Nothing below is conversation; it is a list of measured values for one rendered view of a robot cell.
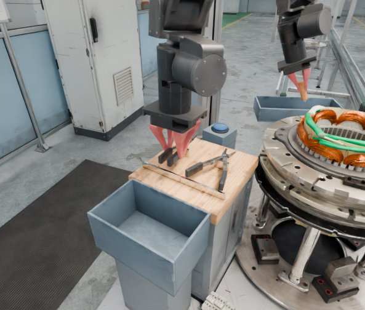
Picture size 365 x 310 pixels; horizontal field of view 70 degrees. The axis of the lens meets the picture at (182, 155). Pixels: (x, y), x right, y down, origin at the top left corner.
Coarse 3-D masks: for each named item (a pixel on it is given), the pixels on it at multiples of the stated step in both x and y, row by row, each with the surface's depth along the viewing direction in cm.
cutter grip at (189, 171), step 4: (196, 164) 48; (200, 164) 48; (188, 168) 47; (192, 168) 47; (196, 168) 48; (200, 168) 49; (188, 172) 47; (192, 172) 47; (196, 172) 48; (188, 176) 47
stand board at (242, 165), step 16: (192, 144) 60; (208, 144) 60; (192, 160) 55; (240, 160) 55; (256, 160) 55; (144, 176) 50; (160, 176) 50; (192, 176) 50; (208, 176) 50; (240, 176) 50; (176, 192) 46; (192, 192) 46; (224, 192) 46; (208, 208) 43; (224, 208) 44
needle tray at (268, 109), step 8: (256, 96) 86; (264, 96) 86; (272, 96) 86; (256, 104) 83; (264, 104) 87; (272, 104) 87; (280, 104) 87; (288, 104) 87; (296, 104) 86; (304, 104) 86; (312, 104) 86; (320, 104) 86; (328, 104) 85; (336, 104) 81; (256, 112) 83; (264, 112) 78; (272, 112) 78; (280, 112) 78; (288, 112) 77; (296, 112) 77; (304, 112) 77; (264, 120) 79; (272, 120) 79
